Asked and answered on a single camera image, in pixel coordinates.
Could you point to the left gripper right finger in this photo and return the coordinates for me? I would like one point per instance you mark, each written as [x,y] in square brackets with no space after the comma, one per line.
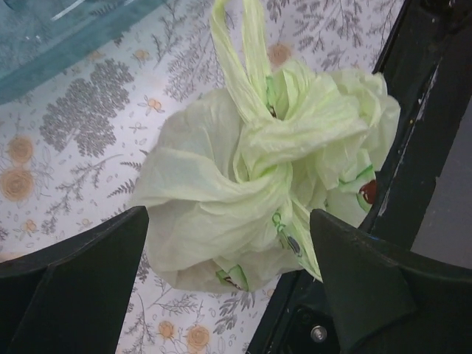
[385,299]

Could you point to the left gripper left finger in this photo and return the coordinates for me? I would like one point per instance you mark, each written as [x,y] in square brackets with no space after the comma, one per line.
[72,297]

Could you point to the light green plastic grocery bag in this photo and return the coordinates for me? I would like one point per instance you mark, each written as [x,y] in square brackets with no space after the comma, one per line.
[232,179]

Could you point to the floral table mat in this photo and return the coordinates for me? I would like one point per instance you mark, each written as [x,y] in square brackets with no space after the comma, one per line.
[72,148]

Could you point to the blue transparent plastic tray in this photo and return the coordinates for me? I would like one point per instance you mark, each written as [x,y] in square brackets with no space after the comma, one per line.
[39,39]

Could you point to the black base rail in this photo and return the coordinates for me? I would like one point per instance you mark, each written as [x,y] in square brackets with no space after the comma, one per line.
[421,201]

